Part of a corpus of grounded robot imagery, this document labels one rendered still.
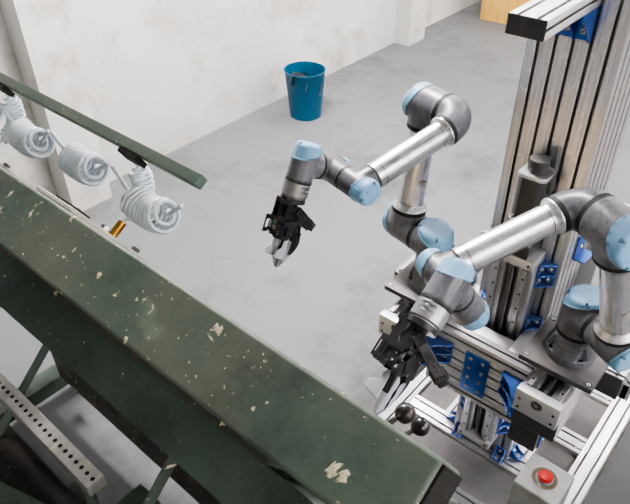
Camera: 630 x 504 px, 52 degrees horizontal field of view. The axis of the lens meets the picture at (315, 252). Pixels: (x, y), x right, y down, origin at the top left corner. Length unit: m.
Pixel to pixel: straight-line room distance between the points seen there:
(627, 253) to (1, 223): 1.24
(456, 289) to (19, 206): 0.83
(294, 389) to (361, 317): 2.90
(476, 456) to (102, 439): 1.66
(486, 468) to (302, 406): 2.13
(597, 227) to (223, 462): 0.99
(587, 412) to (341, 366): 1.16
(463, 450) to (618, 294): 1.31
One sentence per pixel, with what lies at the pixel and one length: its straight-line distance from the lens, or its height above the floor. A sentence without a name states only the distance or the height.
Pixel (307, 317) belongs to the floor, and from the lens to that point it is 3.60.
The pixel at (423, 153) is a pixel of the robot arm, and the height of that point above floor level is 1.59.
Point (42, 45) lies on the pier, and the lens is 4.24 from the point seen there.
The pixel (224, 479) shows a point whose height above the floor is 1.67.
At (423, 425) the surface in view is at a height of 1.45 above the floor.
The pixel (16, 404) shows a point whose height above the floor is 1.02.
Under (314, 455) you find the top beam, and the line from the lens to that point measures 0.69.
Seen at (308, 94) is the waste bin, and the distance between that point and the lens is 5.44.
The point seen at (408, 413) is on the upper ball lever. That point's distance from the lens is 1.19.
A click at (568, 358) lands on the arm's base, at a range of 2.05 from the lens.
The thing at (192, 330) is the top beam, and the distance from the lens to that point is 0.80.
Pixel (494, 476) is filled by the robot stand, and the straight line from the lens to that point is 2.79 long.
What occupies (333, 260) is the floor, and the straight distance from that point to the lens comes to 3.97.
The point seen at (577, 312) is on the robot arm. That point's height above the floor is 1.23.
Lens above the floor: 2.48
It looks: 38 degrees down
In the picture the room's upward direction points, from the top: 1 degrees counter-clockwise
